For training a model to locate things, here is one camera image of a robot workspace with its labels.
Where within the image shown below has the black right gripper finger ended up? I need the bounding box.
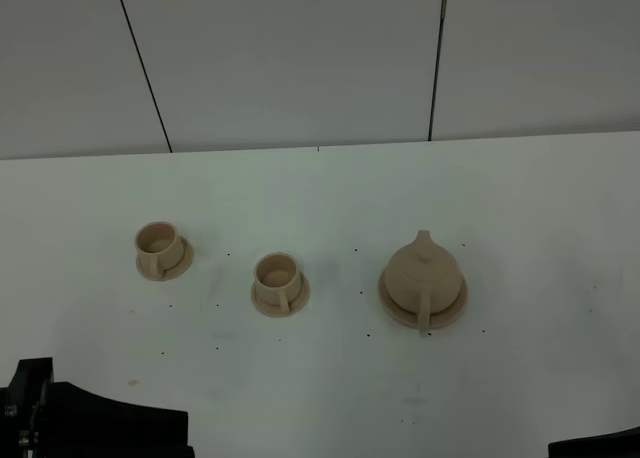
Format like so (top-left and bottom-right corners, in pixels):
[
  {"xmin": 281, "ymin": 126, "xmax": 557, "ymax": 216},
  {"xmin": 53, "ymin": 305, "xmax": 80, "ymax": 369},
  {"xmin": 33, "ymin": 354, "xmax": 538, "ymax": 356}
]
[{"xmin": 548, "ymin": 427, "xmax": 640, "ymax": 458}]

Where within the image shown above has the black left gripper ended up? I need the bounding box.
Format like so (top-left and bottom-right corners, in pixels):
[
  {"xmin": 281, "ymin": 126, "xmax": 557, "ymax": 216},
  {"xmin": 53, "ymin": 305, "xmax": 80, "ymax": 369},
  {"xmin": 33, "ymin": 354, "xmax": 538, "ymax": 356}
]
[{"xmin": 1, "ymin": 357, "xmax": 194, "ymax": 457}]

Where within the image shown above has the tan teapot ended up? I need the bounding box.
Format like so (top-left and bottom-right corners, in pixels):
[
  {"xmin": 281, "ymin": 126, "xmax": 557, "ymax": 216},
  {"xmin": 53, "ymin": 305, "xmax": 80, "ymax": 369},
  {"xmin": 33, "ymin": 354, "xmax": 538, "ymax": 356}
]
[{"xmin": 382, "ymin": 230, "xmax": 464, "ymax": 335}]

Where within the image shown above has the large tan teapot saucer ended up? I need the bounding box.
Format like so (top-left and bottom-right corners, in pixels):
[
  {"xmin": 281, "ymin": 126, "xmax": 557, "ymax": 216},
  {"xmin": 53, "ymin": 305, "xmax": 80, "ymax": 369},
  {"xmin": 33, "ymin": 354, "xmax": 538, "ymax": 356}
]
[{"xmin": 378, "ymin": 273, "xmax": 469, "ymax": 330}]

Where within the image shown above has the left tan saucer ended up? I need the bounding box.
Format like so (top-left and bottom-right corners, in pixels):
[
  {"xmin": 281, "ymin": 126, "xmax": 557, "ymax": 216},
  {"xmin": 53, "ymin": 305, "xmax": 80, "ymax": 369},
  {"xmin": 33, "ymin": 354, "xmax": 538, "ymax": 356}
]
[{"xmin": 136, "ymin": 238, "xmax": 193, "ymax": 282}]

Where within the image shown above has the left tan teacup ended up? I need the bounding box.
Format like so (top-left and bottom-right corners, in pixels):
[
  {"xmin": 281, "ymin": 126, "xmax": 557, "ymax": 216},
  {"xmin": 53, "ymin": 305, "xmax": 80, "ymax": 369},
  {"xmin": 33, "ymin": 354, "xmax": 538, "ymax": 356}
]
[{"xmin": 135, "ymin": 221, "xmax": 185, "ymax": 281}]

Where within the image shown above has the tan teacup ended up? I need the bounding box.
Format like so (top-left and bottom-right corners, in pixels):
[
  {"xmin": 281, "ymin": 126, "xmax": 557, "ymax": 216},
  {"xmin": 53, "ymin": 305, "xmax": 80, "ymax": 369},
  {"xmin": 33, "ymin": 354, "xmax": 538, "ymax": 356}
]
[
  {"xmin": 252, "ymin": 253, "xmax": 303, "ymax": 309},
  {"xmin": 135, "ymin": 221, "xmax": 185, "ymax": 281}
]

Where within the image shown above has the middle tan saucer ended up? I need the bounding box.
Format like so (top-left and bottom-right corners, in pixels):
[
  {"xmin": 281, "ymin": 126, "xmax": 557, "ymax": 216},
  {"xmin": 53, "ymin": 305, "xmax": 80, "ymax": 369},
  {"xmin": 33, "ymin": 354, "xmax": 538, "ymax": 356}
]
[{"xmin": 251, "ymin": 276, "xmax": 310, "ymax": 318}]

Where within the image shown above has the middle tan teacup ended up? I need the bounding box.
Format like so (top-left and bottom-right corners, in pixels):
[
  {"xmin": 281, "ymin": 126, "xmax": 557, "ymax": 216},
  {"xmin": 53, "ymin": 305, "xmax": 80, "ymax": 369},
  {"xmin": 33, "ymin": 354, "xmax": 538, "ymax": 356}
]
[{"xmin": 252, "ymin": 253, "xmax": 303, "ymax": 309}]

